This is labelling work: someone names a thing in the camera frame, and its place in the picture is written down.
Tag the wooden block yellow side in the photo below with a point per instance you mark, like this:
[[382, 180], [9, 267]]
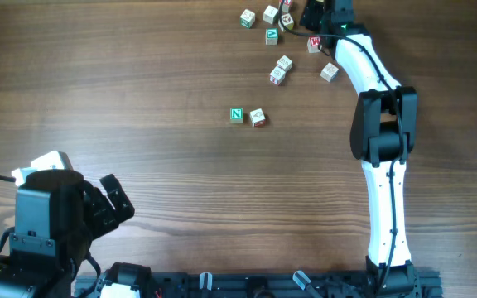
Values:
[[286, 21]]

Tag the wooden block green letter N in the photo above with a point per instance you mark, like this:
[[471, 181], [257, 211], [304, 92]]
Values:
[[236, 115]]

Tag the wooden block plain middle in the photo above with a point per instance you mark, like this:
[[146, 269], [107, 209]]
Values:
[[284, 63]]

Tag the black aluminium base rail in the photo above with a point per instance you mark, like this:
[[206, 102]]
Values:
[[330, 284]]

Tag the wooden block green corner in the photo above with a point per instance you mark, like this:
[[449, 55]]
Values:
[[247, 18]]

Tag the wooden block plain lower right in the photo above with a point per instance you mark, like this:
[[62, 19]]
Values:
[[329, 72]]

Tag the wooden block red letter M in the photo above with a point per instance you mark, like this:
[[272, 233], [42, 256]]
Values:
[[313, 44]]

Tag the wooden block red edge lower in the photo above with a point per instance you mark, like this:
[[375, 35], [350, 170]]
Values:
[[277, 75]]

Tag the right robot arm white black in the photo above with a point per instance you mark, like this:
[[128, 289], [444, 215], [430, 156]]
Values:
[[381, 137]]

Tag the wooden block green letter Y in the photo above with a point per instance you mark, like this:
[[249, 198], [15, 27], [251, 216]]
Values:
[[271, 36]]

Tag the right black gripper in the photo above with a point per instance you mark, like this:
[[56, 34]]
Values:
[[309, 17]]

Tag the wooden block red edge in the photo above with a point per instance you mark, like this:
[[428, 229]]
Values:
[[286, 5], [277, 75]]

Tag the wooden block plain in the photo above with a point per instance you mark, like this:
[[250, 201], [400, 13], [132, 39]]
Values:
[[284, 63], [270, 14], [329, 72]]

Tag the wooden block red letter A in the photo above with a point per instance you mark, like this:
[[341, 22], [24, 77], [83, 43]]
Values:
[[257, 118]]

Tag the wooden block red top edge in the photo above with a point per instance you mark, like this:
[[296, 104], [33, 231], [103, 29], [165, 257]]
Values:
[[286, 5]]

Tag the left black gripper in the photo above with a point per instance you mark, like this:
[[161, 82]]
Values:
[[98, 205]]

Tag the wooden block plain top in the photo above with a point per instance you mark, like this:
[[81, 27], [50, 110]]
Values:
[[270, 14]]

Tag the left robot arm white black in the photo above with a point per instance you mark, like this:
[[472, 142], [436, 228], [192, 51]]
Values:
[[47, 251]]

